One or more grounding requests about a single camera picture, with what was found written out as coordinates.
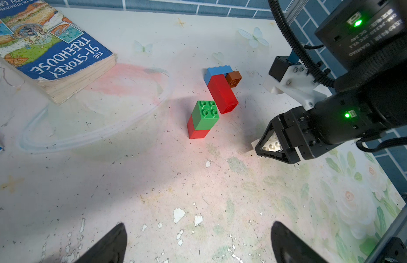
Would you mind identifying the red base lego brick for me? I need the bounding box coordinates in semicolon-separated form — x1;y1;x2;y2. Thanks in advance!
214;89;239;114

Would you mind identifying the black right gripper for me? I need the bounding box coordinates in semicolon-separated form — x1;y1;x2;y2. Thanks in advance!
255;106;332;164

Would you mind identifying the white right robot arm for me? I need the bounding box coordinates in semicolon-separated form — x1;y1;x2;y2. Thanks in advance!
255;1;407;164

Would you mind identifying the white lego plate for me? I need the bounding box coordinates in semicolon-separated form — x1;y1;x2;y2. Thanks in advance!
262;140;282;152

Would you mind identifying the orange lego brick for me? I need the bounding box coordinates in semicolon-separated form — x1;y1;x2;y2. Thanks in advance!
225;71;242;88

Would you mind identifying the blue Treehouse paperback book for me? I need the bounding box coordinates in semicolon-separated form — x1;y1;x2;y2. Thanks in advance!
0;1;117;105

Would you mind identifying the light blue long lego brick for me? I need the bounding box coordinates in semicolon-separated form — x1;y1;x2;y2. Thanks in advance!
203;65;233;85

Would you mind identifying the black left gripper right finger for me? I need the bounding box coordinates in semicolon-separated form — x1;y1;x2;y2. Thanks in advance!
271;221;327;263

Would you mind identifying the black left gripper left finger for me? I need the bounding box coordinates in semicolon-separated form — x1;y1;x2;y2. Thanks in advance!
76;223;127;263

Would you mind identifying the green lego brick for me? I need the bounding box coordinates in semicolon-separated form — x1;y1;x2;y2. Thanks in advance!
191;100;219;130

